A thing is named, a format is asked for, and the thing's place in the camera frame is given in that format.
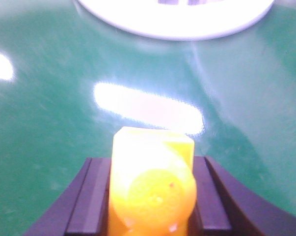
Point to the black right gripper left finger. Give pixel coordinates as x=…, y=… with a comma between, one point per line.
x=82, y=209

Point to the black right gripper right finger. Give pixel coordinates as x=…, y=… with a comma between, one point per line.
x=225, y=207

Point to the yellow toy brick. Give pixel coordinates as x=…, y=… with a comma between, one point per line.
x=152, y=190

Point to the white inner ring guard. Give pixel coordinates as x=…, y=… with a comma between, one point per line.
x=179, y=20

